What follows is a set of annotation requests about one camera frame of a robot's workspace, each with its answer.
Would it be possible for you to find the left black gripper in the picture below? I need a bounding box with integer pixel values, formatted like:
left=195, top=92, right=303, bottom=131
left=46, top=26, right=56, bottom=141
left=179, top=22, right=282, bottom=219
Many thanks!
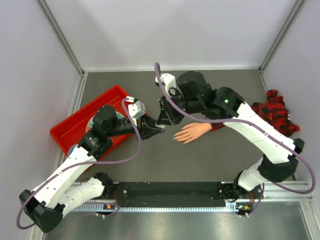
left=107, top=113, right=165, bottom=142

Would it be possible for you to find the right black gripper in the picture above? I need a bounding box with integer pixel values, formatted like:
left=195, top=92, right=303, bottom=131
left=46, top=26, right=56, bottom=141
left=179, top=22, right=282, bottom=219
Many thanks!
left=157, top=90, right=203, bottom=127

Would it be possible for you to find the clear nail polish bottle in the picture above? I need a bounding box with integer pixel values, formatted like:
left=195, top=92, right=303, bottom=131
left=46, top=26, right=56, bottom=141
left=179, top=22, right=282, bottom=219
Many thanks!
left=155, top=123, right=166, bottom=130

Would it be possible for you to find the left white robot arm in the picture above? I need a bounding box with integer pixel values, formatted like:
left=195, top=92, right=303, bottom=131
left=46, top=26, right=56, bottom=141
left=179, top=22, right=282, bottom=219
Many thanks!
left=19, top=101, right=165, bottom=233

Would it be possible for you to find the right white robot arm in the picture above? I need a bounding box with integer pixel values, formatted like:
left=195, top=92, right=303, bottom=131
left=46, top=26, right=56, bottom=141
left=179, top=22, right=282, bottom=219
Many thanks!
left=155, top=66, right=304, bottom=198

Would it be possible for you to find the mannequin hand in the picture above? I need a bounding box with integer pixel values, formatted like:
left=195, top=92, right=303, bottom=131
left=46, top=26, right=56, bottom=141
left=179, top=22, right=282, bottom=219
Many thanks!
left=173, top=122, right=212, bottom=144

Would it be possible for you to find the red and teal plate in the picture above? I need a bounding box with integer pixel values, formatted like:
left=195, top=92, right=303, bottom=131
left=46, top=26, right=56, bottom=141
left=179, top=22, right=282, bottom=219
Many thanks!
left=85, top=110, right=125, bottom=133

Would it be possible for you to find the red plastic tray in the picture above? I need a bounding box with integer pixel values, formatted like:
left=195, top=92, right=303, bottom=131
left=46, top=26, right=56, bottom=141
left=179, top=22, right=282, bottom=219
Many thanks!
left=50, top=85, right=130, bottom=156

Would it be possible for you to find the blue plastic cup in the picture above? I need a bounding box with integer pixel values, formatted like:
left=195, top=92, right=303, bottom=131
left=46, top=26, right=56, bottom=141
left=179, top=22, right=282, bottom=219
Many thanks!
left=67, top=144, right=77, bottom=157

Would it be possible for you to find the red plaid shirt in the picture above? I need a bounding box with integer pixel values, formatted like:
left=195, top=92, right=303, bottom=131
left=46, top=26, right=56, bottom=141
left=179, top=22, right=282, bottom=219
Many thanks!
left=208, top=89, right=301, bottom=139

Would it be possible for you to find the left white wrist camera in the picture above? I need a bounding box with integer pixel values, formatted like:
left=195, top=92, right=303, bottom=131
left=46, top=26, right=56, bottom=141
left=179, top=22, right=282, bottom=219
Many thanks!
left=125, top=96, right=146, bottom=120

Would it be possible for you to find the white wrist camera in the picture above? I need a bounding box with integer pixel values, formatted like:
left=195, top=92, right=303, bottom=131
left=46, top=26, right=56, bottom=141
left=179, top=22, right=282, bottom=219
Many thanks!
left=160, top=73, right=179, bottom=97
left=125, top=96, right=146, bottom=120

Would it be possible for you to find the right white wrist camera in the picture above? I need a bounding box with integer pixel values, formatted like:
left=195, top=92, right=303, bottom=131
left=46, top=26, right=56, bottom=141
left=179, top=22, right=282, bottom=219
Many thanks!
left=160, top=73, right=179, bottom=97

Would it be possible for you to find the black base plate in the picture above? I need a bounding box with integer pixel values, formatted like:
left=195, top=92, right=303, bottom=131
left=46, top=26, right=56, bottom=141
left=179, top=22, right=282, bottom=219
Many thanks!
left=115, top=182, right=225, bottom=207

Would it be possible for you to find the slotted cable duct rail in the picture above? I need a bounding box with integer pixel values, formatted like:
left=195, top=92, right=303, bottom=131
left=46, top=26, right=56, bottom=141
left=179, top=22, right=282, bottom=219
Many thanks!
left=72, top=200, right=259, bottom=215

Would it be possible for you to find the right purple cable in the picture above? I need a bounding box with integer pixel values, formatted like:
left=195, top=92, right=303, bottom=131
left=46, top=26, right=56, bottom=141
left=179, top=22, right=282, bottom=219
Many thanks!
left=154, top=62, right=315, bottom=218

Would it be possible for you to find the purple cable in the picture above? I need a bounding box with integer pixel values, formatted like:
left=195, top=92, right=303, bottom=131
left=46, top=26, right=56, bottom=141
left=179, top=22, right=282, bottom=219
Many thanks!
left=154, top=62, right=315, bottom=218
left=16, top=97, right=143, bottom=230

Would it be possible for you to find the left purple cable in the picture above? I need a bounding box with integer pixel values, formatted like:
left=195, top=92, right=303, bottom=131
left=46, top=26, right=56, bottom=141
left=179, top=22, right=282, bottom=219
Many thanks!
left=16, top=97, right=143, bottom=230

